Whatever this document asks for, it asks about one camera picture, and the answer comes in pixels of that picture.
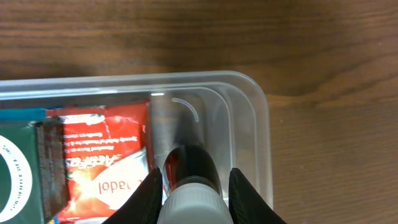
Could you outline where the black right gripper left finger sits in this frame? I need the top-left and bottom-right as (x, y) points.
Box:
(103, 167), (163, 224)

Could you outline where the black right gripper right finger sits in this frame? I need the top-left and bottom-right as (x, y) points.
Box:
(229, 168), (287, 224)

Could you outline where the dark bottle white cap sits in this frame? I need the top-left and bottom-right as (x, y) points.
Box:
(157, 145), (233, 224)

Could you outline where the red medicine box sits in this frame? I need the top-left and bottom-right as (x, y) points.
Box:
(47, 102), (149, 223)

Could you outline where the green Zam-Buk box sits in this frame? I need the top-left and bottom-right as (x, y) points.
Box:
(1, 123), (44, 224)

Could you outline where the blue fever patch box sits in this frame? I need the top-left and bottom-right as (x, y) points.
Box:
(1, 108), (47, 122)

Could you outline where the clear plastic container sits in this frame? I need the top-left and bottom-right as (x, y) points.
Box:
(1, 70), (273, 205)

